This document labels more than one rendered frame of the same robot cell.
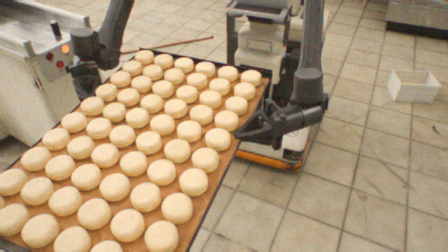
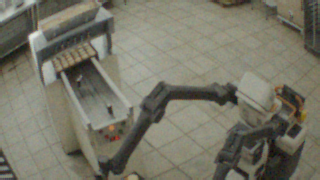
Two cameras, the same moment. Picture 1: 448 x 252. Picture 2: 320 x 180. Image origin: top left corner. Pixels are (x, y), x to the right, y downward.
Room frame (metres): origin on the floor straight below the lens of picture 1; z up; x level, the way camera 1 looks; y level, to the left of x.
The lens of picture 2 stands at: (-0.17, -0.63, 2.42)
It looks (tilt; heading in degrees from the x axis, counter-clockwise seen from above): 36 degrees down; 34
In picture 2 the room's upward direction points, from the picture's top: 7 degrees counter-clockwise
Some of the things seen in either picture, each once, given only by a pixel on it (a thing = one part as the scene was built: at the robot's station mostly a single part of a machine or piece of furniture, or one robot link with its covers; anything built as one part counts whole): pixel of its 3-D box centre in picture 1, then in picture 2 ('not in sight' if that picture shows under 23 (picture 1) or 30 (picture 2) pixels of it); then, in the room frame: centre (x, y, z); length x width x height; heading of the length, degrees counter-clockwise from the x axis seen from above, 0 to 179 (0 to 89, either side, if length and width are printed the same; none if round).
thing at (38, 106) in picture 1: (44, 92); (100, 136); (1.46, 1.03, 0.45); 0.70 x 0.34 x 0.90; 59
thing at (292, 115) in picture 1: (283, 122); not in sight; (0.52, -0.13, 1.01); 0.07 x 0.07 x 0.10; 24
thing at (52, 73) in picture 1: (66, 56); (112, 131); (1.27, 0.72, 0.77); 0.24 x 0.04 x 0.14; 149
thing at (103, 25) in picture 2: not in sight; (69, 44); (1.72, 1.46, 1.01); 0.72 x 0.33 x 0.34; 149
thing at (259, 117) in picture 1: (254, 134); not in sight; (0.49, -0.06, 1.00); 0.09 x 0.07 x 0.07; 114
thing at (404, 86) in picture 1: (411, 86); not in sight; (2.07, -1.48, 0.08); 0.30 x 0.22 x 0.16; 85
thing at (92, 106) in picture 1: (93, 106); not in sight; (0.57, 0.30, 1.01); 0.05 x 0.05 x 0.02
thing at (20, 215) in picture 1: (11, 219); not in sight; (0.28, 0.35, 1.00); 0.05 x 0.05 x 0.02
